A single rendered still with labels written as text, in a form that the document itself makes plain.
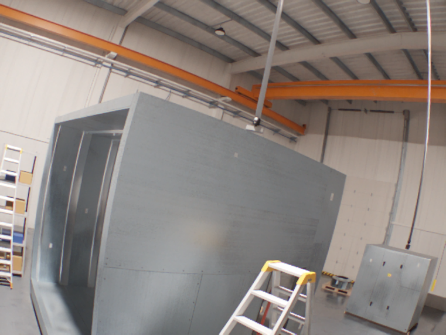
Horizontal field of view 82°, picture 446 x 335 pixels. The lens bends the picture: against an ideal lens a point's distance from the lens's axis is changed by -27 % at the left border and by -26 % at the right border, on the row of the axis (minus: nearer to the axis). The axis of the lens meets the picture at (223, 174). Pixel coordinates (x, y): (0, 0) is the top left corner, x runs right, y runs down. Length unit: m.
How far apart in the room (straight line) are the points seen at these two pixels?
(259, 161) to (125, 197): 1.13
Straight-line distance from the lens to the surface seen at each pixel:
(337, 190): 3.69
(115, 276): 2.15
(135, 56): 10.97
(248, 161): 2.54
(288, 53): 11.51
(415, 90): 10.01
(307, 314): 2.45
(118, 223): 2.04
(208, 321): 2.77
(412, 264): 8.53
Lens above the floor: 2.76
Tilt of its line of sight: 2 degrees up
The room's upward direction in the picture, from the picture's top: 13 degrees clockwise
